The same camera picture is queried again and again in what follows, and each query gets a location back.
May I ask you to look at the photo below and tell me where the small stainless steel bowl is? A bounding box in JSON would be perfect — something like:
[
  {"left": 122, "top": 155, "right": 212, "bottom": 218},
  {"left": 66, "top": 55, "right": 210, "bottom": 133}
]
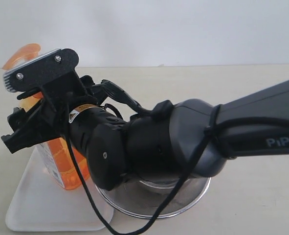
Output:
[{"left": 134, "top": 176, "right": 181, "bottom": 190}]

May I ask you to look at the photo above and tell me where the orange dish soap pump bottle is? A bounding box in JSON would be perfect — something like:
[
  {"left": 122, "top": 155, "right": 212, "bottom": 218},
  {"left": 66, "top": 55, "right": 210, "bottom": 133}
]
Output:
[{"left": 3, "top": 43, "right": 81, "bottom": 190}]

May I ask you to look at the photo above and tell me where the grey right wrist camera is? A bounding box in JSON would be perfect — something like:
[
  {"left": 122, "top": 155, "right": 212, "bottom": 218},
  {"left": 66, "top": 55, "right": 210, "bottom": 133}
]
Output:
[{"left": 3, "top": 48, "right": 79, "bottom": 93}]

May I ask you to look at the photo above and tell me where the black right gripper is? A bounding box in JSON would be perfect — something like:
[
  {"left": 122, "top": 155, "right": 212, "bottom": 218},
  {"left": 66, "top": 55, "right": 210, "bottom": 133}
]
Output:
[{"left": 0, "top": 70, "right": 106, "bottom": 154}]

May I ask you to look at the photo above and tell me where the white rectangular plastic tray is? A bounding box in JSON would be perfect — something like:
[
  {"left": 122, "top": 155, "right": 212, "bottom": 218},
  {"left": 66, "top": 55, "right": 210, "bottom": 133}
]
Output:
[{"left": 5, "top": 149, "right": 104, "bottom": 232}]

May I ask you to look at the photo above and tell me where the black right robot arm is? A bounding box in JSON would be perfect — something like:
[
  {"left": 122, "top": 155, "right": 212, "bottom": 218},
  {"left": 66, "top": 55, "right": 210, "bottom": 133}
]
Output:
[{"left": 2, "top": 71, "right": 289, "bottom": 191}]

